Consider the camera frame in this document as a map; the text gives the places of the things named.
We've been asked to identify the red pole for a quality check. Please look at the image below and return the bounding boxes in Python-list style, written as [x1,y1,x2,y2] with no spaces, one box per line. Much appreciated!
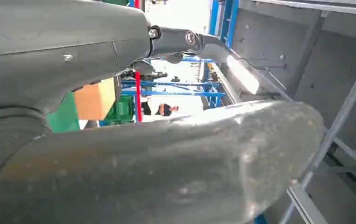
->
[134,0,143,123]

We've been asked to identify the grey panel with screws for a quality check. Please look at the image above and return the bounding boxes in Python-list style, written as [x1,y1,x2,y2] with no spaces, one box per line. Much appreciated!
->
[227,0,356,155]

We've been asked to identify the cardboard box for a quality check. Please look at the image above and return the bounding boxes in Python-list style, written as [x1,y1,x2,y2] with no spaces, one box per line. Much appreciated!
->
[72,77,117,121]

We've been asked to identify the person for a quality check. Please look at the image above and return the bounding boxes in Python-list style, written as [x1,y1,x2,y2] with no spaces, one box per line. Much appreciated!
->
[141,96,179,118]

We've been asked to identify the green table mat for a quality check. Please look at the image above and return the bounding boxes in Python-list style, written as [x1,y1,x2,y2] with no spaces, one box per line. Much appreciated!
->
[45,91,81,134]

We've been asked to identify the blue metal rack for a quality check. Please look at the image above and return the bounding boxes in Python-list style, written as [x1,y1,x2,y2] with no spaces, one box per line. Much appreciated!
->
[208,0,240,49]
[121,56,228,109]

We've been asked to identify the green plastic crate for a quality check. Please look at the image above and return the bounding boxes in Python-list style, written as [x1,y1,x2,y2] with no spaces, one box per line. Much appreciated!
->
[103,94,135,126]

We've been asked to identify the metal frame strut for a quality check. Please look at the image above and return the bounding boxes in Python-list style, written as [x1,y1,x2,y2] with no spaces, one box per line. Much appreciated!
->
[278,46,356,224]

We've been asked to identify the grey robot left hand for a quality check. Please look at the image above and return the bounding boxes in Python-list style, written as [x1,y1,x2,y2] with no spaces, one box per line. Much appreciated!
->
[0,0,325,224]

